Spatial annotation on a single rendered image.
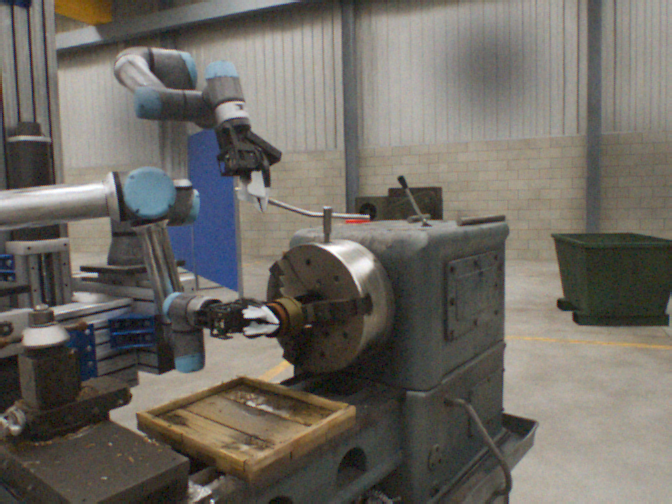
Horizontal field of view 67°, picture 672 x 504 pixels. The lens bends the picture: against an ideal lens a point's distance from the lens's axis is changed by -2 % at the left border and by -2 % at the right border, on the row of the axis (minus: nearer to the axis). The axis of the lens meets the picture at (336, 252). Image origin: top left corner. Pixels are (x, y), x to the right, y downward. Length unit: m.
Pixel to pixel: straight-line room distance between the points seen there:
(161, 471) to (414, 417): 0.71
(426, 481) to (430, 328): 0.40
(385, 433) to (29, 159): 1.16
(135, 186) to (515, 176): 10.15
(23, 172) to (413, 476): 1.28
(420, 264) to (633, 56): 10.36
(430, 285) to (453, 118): 10.15
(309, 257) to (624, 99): 10.34
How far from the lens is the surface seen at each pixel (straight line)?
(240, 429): 1.12
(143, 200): 1.23
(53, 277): 1.64
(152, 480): 0.81
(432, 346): 1.31
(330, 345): 1.24
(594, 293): 5.61
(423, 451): 1.40
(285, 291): 1.21
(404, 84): 11.70
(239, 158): 1.17
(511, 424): 1.93
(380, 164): 11.56
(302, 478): 1.11
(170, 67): 1.69
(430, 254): 1.27
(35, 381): 0.96
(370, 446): 1.28
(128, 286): 1.64
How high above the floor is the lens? 1.34
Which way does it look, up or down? 6 degrees down
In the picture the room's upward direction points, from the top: 2 degrees counter-clockwise
